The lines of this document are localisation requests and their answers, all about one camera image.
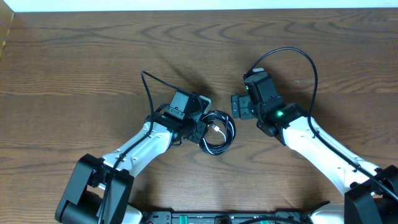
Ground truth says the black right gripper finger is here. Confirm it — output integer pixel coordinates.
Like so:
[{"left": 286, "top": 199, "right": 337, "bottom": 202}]
[
  {"left": 231, "top": 94, "right": 251, "bottom": 108},
  {"left": 232, "top": 108, "right": 255, "bottom": 120}
]

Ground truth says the black usb cable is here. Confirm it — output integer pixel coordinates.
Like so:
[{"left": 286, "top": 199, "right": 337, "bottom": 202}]
[{"left": 198, "top": 110, "right": 236, "bottom": 156}]

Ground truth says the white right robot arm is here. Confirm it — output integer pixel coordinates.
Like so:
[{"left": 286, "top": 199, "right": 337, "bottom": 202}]
[{"left": 231, "top": 68, "right": 397, "bottom": 223}]

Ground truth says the brown cardboard side panel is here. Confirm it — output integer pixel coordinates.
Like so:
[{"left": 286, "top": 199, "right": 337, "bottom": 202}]
[{"left": 0, "top": 0, "right": 14, "bottom": 55}]

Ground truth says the black right camera cable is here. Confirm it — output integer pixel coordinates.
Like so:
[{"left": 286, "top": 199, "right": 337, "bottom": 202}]
[{"left": 248, "top": 47, "right": 398, "bottom": 203}]

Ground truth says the black camera cable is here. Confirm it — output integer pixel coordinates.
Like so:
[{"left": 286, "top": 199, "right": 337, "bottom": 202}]
[
  {"left": 248, "top": 47, "right": 398, "bottom": 203},
  {"left": 99, "top": 70, "right": 187, "bottom": 224}
]

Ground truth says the black left camera cable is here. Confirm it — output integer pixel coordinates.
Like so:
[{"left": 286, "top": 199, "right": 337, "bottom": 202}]
[{"left": 99, "top": 70, "right": 187, "bottom": 224}]

